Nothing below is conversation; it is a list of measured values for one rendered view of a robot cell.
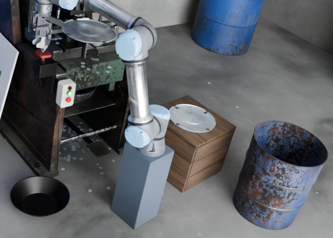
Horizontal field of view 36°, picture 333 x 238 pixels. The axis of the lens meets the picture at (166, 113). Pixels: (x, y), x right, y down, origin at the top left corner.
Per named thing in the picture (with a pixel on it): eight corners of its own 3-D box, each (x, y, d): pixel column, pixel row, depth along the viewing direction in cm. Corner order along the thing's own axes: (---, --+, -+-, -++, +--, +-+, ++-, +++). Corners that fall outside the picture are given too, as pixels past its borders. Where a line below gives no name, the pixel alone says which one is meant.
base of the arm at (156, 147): (170, 150, 255) (175, 134, 250) (150, 160, 245) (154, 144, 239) (149, 134, 262) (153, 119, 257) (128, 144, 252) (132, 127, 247)
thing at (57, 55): (121, 50, 293) (123, 40, 290) (52, 62, 264) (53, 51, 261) (91, 27, 310) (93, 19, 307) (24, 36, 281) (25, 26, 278)
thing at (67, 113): (115, 104, 307) (115, 103, 307) (52, 120, 280) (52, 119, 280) (77, 71, 331) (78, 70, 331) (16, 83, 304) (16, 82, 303)
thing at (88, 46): (114, 66, 274) (119, 43, 267) (93, 70, 265) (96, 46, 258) (88, 45, 289) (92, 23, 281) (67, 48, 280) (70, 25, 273)
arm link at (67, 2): (83, -9, 228) (64, -18, 232) (68, -4, 219) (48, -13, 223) (82, 7, 232) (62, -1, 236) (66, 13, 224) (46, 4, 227)
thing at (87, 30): (126, 39, 274) (127, 38, 273) (81, 47, 255) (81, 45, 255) (96, 17, 290) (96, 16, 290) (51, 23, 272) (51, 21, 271)
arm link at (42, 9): (47, -2, 237) (56, 5, 232) (46, 7, 239) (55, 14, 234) (32, -1, 232) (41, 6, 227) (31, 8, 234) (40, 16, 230)
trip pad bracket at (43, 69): (54, 94, 262) (58, 61, 252) (37, 98, 256) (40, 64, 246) (48, 88, 266) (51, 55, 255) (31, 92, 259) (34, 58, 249)
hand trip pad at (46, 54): (51, 68, 251) (52, 54, 247) (40, 70, 247) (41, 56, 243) (44, 61, 255) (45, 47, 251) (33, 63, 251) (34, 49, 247)
